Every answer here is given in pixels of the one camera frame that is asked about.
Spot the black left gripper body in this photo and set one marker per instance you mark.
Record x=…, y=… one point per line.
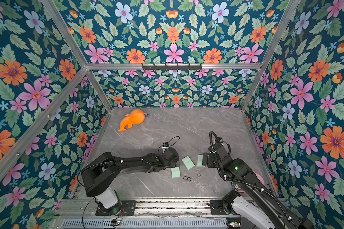
x=172, y=164

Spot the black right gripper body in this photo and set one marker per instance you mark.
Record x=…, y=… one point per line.
x=209, y=160

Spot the mint green box lid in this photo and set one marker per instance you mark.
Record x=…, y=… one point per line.
x=175, y=172

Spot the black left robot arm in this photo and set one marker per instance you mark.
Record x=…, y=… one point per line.
x=100, y=173

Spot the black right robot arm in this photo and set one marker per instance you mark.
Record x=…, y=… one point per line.
x=267, y=212

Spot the pink alarm clock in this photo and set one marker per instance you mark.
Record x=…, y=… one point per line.
x=259, y=177

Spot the orange plush toy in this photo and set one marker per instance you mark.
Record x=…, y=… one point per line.
x=136, y=117

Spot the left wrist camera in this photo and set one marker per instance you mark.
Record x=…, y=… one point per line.
x=165, y=146

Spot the black hook rail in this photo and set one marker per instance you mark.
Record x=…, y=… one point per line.
x=167, y=67

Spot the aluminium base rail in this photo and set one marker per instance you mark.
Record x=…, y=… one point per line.
x=143, y=207

